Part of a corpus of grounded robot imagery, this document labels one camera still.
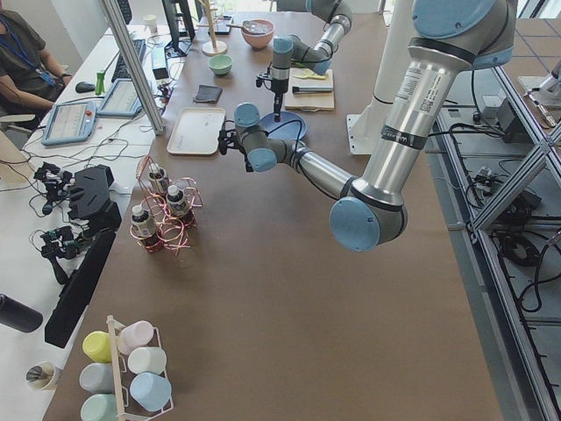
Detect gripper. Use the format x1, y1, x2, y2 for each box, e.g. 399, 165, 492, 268
255, 69, 282, 121
217, 121, 239, 155

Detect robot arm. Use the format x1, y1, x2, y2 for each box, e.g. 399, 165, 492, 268
218, 1, 517, 252
256, 0, 352, 122

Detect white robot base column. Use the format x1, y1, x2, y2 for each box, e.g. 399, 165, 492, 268
347, 0, 416, 155

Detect dark blue plate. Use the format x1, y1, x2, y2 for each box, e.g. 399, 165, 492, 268
259, 111, 308, 140

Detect bottle in basket rear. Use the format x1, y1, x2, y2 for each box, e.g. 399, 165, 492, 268
148, 163, 168, 195

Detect bottle in basket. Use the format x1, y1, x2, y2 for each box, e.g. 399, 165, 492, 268
148, 163, 168, 195
131, 204, 156, 239
166, 184, 187, 218

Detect bottle in basket middle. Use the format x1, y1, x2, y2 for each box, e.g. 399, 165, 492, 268
166, 184, 187, 218

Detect bottle in basket front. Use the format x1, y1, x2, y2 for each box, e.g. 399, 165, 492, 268
131, 204, 156, 239

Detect black knife on board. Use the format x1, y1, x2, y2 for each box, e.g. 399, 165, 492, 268
292, 86, 333, 95

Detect cream rectangular tray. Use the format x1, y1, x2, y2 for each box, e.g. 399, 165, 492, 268
167, 107, 225, 156

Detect bamboo cutting board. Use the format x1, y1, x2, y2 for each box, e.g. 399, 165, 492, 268
284, 68, 335, 111

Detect dark grey cloth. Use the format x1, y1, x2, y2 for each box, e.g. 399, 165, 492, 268
194, 84, 223, 103

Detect mint green bowl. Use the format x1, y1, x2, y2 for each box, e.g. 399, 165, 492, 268
208, 54, 233, 76

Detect pink bowl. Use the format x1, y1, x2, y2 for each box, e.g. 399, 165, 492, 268
241, 18, 274, 49

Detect clear plastic ice cubes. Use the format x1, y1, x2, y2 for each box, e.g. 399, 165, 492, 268
243, 20, 269, 34

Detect clear ice scoop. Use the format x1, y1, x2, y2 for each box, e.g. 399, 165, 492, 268
228, 20, 268, 34

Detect wooden mug tree stand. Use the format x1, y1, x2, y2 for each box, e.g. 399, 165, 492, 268
197, 0, 228, 57

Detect teach pendant right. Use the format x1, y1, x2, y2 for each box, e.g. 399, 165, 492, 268
97, 79, 142, 118

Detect teach pendant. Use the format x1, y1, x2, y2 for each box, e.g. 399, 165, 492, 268
97, 79, 142, 118
41, 101, 96, 146

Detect black keyboard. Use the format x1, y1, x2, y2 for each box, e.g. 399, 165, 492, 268
110, 38, 147, 83

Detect white paper cup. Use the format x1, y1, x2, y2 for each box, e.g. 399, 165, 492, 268
143, 14, 158, 36

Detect green bottle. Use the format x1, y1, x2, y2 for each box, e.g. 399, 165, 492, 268
95, 70, 106, 96

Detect black computer mouse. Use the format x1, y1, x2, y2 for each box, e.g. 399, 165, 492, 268
75, 82, 96, 94

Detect teach pendant left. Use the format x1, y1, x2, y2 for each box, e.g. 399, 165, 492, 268
41, 101, 96, 146

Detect seated person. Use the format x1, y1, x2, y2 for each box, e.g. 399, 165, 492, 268
1, 8, 73, 131

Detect pink cup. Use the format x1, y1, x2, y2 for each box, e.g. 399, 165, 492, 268
117, 320, 154, 355

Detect black bar device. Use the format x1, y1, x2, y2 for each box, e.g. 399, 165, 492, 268
44, 229, 116, 348

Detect yellow cup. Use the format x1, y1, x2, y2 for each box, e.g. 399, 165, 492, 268
82, 331, 111, 363

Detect blue cup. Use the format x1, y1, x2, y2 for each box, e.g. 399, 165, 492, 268
130, 372, 172, 412

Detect grey cup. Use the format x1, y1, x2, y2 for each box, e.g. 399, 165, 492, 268
79, 362, 114, 394

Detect black water bottle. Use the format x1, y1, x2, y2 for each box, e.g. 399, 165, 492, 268
1, 294, 43, 333

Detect mint cup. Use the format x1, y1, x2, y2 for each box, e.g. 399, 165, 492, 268
80, 394, 117, 421

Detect paper cup with utensils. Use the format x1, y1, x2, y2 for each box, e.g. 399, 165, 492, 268
25, 361, 62, 390

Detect copper wire bottle basket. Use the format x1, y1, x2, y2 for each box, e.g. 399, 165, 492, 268
130, 155, 203, 254

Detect black gripper mount stand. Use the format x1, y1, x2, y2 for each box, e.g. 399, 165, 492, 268
68, 164, 122, 234

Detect aluminium frame post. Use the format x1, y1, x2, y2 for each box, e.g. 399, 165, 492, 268
99, 0, 164, 135

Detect white wire cup rack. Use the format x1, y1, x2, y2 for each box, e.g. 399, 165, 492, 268
106, 315, 174, 421

